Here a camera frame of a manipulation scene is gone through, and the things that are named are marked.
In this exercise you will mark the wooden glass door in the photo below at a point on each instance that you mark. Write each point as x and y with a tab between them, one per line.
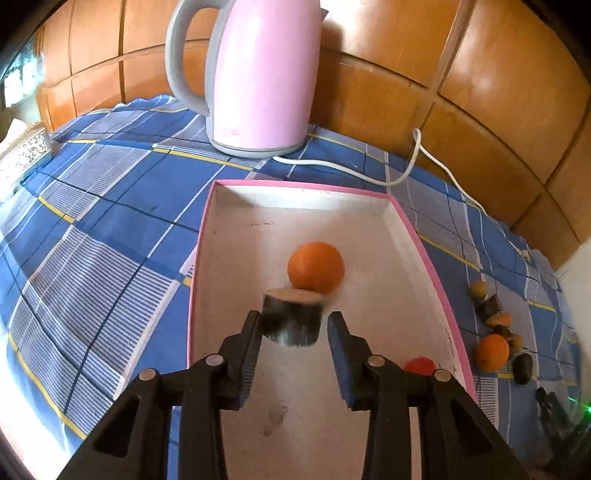
18	78

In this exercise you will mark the small carrot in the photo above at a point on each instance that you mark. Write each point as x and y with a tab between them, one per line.
502	319

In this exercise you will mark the pink electric kettle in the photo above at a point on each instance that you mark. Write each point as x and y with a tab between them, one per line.
263	69

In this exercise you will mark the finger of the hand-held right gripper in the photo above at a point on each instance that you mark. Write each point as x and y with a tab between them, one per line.
546	405

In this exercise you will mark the patterned tissue box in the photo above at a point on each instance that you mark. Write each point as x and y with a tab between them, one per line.
23	157

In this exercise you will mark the dark eggplant slice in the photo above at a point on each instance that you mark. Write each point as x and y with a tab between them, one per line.
291	318

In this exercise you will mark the blue checkered tablecloth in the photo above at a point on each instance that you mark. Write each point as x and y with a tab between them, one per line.
115	230

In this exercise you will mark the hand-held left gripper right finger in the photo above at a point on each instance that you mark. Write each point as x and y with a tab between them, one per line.
342	364

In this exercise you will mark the dark eggplant piece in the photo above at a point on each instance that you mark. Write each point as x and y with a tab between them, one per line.
489	308
522	369

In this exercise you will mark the pink-rimmed cardboard box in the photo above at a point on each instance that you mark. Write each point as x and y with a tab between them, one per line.
323	221

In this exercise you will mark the orange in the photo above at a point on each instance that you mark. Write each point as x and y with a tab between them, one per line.
316	265
492	353

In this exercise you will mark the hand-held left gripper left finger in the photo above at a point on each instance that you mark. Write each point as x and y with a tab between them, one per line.
248	369

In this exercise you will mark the red tomato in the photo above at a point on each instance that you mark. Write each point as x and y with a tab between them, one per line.
419	365

